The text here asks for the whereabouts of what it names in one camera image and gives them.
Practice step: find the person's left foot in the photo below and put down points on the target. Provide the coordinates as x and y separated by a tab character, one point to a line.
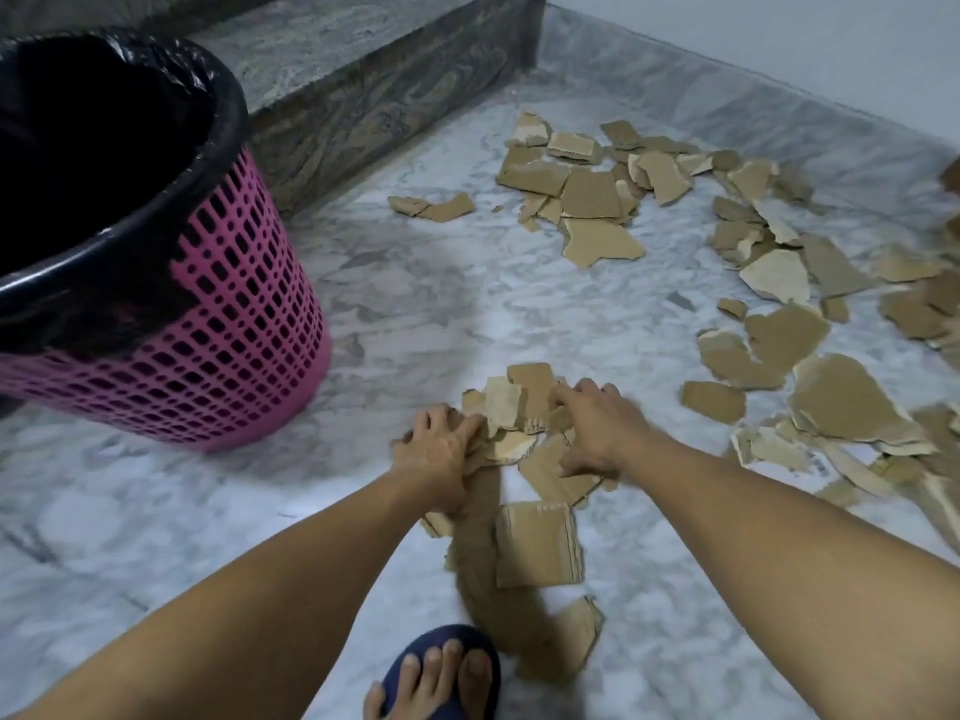
476	671

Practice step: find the black plastic bag liner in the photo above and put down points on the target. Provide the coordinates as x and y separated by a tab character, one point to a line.
90	142

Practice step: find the grey granite staircase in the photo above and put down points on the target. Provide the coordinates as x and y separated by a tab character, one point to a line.
337	67

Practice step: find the torn brown paper piece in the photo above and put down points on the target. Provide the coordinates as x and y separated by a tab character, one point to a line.
544	472

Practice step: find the pink bin with black liner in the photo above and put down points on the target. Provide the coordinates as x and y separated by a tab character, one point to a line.
247	329

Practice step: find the person's left hand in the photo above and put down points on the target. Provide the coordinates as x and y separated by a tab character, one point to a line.
435	457

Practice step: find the person's right hand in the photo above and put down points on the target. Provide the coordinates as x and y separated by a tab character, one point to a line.
607	431

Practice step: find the blue left flip-flop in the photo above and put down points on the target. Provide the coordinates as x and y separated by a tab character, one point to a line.
442	632

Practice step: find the pile of brown paper pieces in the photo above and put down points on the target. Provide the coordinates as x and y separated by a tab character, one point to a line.
592	194

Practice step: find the person's left forearm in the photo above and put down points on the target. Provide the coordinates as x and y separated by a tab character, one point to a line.
262	614

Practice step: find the person's right forearm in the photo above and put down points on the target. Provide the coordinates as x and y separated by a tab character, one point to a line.
787	577

